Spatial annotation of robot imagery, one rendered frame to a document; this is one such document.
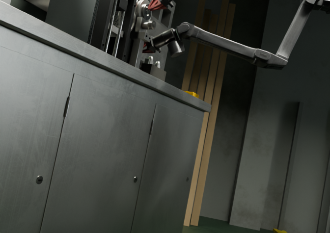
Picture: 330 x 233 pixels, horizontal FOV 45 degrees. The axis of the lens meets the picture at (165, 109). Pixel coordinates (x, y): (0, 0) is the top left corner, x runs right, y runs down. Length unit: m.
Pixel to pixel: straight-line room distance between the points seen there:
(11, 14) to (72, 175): 0.49
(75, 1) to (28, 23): 0.73
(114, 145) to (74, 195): 0.22
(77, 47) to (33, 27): 0.16
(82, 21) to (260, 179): 2.86
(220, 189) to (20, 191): 3.28
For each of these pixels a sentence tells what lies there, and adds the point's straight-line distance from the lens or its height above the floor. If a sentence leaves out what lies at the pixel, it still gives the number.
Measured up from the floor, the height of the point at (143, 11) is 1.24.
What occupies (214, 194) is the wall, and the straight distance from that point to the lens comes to 4.18.
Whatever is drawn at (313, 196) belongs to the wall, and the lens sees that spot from 4.37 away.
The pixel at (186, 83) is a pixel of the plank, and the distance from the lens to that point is 3.81.
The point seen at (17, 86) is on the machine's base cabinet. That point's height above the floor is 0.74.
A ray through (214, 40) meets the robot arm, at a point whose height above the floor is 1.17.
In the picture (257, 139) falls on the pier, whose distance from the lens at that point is 4.05.
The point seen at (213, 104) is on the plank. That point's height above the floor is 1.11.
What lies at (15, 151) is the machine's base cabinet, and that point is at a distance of 1.01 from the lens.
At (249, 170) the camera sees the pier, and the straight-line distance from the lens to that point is 4.05.
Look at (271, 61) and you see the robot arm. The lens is 1.84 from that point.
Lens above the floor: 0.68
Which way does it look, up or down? 4 degrees up
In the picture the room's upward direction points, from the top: 11 degrees clockwise
